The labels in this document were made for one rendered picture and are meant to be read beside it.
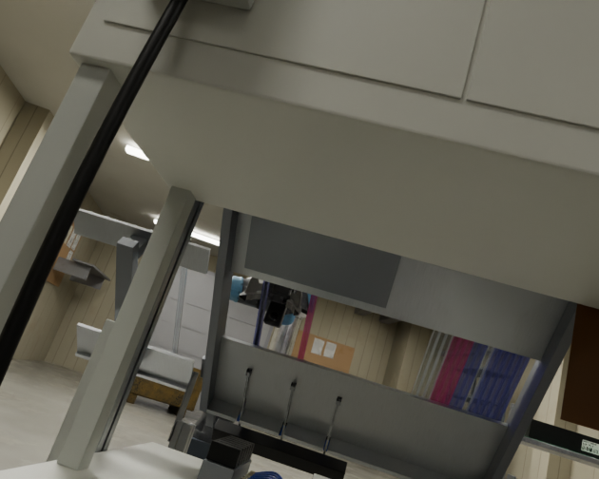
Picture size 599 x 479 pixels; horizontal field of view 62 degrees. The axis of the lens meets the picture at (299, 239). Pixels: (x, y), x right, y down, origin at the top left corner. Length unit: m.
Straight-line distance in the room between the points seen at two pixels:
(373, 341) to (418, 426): 9.46
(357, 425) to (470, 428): 0.25
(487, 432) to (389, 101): 0.93
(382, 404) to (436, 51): 0.89
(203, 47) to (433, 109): 0.21
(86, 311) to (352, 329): 5.22
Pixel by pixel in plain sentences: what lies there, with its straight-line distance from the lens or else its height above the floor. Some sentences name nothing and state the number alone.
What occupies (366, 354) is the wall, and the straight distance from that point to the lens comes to 10.63.
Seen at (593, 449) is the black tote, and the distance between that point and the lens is 3.50.
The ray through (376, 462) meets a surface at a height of 0.69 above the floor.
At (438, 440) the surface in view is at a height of 0.78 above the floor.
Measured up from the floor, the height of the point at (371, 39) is 1.08.
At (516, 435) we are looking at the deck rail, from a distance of 1.20.
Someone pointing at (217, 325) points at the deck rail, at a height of 0.87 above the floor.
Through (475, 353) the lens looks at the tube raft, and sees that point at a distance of 1.13.
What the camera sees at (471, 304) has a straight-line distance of 1.05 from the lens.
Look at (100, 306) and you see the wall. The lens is 10.44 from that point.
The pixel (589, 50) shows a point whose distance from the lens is 0.50.
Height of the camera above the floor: 0.78
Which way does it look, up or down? 17 degrees up
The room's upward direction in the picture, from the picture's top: 18 degrees clockwise
